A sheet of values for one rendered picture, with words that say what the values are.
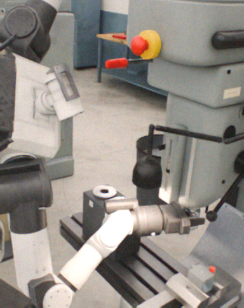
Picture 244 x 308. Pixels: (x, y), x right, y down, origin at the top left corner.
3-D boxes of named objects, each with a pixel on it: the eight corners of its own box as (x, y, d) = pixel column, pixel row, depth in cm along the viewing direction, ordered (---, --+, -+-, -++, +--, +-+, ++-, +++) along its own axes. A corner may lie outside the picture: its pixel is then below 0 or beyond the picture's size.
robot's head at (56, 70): (51, 110, 97) (62, 102, 91) (37, 77, 97) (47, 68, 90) (72, 102, 100) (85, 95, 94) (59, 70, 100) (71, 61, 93)
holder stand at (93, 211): (114, 262, 143) (117, 216, 135) (81, 231, 158) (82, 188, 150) (140, 251, 150) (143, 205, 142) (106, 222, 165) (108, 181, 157)
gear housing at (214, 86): (216, 111, 87) (223, 66, 83) (143, 84, 104) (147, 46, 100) (296, 92, 106) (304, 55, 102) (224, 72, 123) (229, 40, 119)
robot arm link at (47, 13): (20, -12, 103) (0, 34, 102) (51, -1, 102) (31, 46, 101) (32, 7, 114) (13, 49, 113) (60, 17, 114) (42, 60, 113)
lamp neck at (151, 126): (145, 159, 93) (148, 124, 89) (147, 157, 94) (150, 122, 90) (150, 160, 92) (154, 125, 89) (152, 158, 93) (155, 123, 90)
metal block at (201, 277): (200, 296, 119) (203, 281, 116) (185, 285, 123) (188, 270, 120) (211, 289, 122) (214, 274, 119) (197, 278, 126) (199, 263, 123)
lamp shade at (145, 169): (127, 184, 94) (129, 161, 91) (138, 172, 100) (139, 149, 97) (155, 191, 91) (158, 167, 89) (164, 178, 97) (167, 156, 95)
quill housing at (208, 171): (200, 223, 103) (219, 106, 90) (148, 189, 117) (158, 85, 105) (244, 202, 114) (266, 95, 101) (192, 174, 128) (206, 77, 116)
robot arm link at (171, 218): (192, 216, 110) (152, 219, 107) (187, 244, 114) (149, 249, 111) (175, 193, 121) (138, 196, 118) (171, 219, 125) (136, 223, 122)
